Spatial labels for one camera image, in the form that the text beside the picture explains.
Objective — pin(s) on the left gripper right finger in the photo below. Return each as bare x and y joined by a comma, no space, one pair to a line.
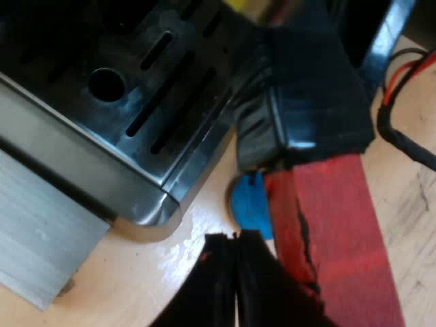
272,296

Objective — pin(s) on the metal block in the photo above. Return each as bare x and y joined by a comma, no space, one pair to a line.
37,225

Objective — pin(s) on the bright blue tamper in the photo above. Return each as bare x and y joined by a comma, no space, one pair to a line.
250,204

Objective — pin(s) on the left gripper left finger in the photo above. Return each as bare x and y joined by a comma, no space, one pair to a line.
207,293

